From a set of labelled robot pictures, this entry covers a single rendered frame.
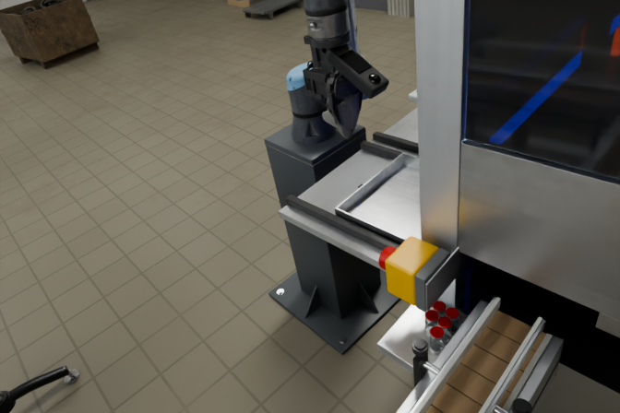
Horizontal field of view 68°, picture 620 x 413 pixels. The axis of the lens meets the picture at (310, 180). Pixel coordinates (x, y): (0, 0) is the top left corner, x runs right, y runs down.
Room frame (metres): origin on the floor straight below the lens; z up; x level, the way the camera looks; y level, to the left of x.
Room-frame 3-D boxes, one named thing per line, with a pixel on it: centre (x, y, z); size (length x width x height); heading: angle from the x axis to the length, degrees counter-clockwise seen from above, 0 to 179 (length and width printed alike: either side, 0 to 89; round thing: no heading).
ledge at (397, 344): (0.45, -0.15, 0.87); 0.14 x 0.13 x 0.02; 40
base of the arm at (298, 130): (1.38, -0.04, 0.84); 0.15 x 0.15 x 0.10
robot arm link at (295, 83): (1.38, -0.05, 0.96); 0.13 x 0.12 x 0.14; 80
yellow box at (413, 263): (0.49, -0.14, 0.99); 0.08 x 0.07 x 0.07; 40
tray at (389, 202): (0.74, -0.25, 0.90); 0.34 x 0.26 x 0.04; 40
